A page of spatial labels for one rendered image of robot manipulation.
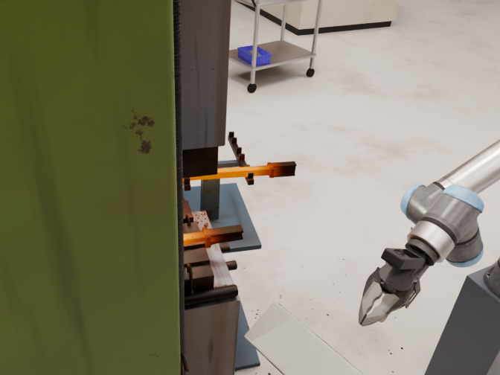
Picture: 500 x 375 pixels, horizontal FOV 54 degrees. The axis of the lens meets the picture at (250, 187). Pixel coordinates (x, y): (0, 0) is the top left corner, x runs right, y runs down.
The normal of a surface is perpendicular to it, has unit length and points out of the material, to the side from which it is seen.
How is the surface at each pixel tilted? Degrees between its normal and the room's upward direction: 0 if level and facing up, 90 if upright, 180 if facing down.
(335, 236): 0
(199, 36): 90
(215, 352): 90
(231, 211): 0
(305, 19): 90
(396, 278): 30
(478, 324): 90
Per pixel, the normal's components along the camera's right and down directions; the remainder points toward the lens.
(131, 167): 0.30, 0.55
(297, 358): -0.31, -0.54
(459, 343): -0.88, 0.22
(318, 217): 0.07, -0.83
